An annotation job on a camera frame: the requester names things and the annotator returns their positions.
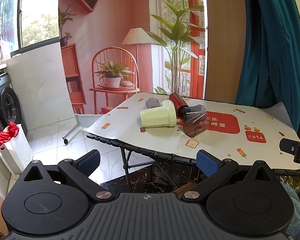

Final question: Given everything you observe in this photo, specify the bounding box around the white marble board on wheels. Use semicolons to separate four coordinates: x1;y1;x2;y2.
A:
6;42;81;145

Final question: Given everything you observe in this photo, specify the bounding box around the grey washing machine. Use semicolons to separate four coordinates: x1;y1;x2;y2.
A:
0;72;28;140

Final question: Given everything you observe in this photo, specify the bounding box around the printed table mat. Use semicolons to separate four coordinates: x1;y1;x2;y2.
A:
86;92;300;170

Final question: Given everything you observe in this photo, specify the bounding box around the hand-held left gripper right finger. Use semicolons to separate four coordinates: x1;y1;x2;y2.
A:
181;149;281;203

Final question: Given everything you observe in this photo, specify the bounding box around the dark grey translucent cup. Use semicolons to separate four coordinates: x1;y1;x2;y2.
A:
182;104;207;120

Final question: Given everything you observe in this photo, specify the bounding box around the wooden panel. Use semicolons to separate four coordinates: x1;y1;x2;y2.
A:
204;0;248;105

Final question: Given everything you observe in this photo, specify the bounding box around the cream plastic cup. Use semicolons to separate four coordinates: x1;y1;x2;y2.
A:
140;103;177;128

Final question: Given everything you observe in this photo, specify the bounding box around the black folding table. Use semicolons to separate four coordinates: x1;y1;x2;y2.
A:
86;133;300;193

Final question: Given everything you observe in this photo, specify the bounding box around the white perforated laundry basket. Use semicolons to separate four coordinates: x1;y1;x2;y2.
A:
0;124;33;176

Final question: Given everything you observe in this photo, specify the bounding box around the window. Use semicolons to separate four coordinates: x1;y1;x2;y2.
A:
0;0;61;57

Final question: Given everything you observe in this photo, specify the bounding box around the pink room wall poster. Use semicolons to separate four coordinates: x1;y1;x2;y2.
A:
58;0;208;115

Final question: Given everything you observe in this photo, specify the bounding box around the red cloth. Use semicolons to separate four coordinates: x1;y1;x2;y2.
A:
0;122;20;147

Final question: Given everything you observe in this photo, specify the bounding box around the teal curtain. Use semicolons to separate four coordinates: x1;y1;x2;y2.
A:
235;0;300;136

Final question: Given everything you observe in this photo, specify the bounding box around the red translucent cup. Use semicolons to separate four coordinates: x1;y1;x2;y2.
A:
169;92;189;118

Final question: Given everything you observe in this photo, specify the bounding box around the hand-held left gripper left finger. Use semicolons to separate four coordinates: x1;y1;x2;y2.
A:
19;149;115;204

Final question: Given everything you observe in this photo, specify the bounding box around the brown translucent cup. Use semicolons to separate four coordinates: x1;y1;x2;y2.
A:
183;113;210;138

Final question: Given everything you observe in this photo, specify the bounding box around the light grey translucent cup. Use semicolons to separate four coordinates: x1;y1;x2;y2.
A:
145;98;162;110

